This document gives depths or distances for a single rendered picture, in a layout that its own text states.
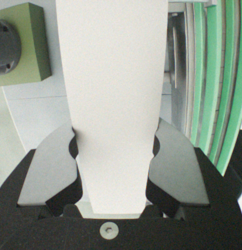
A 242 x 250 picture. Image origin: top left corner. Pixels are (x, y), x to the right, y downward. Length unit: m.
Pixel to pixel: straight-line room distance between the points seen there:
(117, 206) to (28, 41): 0.41
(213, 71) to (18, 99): 0.58
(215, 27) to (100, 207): 0.31
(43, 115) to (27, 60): 0.22
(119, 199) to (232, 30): 0.36
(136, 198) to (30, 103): 0.50
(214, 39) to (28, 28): 0.40
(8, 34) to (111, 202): 0.41
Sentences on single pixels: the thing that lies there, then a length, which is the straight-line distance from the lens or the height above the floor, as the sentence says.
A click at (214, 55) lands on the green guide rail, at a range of 0.30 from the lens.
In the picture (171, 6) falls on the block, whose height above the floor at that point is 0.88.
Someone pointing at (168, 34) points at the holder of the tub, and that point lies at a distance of 0.46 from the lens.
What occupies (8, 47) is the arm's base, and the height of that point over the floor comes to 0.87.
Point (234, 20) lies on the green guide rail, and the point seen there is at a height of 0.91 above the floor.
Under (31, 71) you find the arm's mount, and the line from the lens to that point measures 0.45.
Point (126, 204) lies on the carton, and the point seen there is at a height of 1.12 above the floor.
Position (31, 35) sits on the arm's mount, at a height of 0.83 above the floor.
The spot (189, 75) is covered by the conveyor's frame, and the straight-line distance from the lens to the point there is 0.37.
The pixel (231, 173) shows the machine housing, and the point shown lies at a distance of 0.65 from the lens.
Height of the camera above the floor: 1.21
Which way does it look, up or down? 60 degrees down
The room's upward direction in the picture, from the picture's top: 179 degrees clockwise
